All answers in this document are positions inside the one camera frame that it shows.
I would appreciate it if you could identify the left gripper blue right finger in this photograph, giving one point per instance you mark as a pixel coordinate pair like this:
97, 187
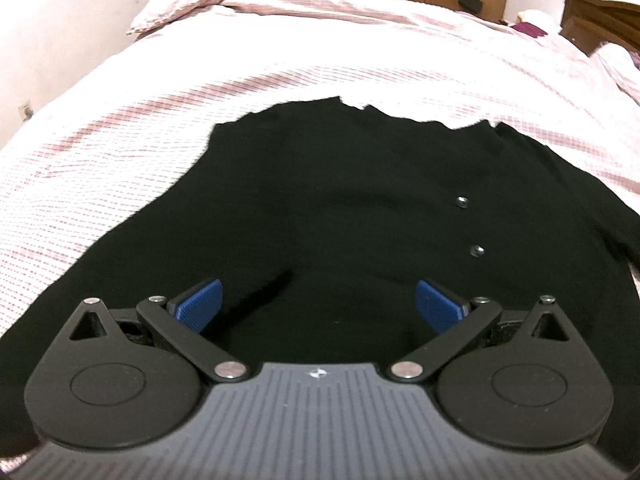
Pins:
458, 323

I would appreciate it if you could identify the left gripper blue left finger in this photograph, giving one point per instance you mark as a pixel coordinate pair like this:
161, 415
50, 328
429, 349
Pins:
176, 325

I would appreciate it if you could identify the black knit cardigan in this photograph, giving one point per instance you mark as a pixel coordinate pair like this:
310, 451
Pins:
319, 219

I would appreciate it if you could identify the pink checked bed cover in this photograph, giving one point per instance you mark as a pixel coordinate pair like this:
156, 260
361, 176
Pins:
126, 132

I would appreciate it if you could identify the purple cloth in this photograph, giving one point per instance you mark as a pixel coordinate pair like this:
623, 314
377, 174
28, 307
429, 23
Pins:
529, 29

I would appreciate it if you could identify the pink pillow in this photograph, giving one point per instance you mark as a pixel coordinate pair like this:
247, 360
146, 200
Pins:
622, 65

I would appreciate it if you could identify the small black bag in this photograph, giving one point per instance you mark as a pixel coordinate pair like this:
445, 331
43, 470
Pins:
474, 7

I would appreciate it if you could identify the dark wooden headboard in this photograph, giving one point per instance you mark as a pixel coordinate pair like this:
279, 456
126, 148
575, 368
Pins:
589, 23

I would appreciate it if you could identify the wall power socket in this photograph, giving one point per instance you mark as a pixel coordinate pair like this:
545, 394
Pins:
26, 111

